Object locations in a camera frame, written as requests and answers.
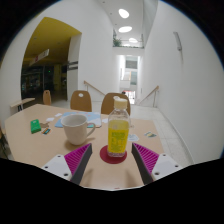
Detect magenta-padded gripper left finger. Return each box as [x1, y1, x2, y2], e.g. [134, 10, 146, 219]
[41, 143, 93, 185]

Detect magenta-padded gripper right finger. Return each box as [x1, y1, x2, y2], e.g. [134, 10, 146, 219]
[130, 142, 184, 185]

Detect clear bottle with yellow label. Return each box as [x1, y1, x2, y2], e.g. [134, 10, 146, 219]
[107, 96, 131, 158]

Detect white mug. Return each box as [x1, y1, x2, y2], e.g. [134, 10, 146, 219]
[60, 113, 97, 146]

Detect round white sticker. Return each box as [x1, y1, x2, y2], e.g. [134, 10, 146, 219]
[128, 133, 140, 142]

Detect green box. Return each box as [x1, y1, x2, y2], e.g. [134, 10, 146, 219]
[30, 118, 42, 135]

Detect flat round red coaster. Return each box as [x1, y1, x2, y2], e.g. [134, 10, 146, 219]
[99, 144, 128, 165]

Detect colourful illustrated booklet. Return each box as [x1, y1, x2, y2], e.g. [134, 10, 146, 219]
[54, 111, 103, 129]

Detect wooden chair with oval hole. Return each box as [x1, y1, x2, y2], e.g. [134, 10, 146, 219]
[100, 92, 132, 116]
[42, 89, 53, 107]
[69, 90, 93, 113]

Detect small wooden side table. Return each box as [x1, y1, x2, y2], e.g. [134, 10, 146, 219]
[9, 97, 36, 112]

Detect wooden stair handrail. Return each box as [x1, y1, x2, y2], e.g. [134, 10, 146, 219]
[138, 85, 160, 108]
[83, 80, 106, 96]

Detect white hanging sign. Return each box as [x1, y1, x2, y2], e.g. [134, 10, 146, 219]
[28, 48, 50, 67]

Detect green balcony plant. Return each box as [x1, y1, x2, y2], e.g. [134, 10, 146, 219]
[112, 37, 123, 48]

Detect round ceiling lights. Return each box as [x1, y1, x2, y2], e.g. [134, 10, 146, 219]
[118, 8, 139, 44]

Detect dark wall sign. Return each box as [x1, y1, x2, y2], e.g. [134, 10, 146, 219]
[67, 61, 80, 71]

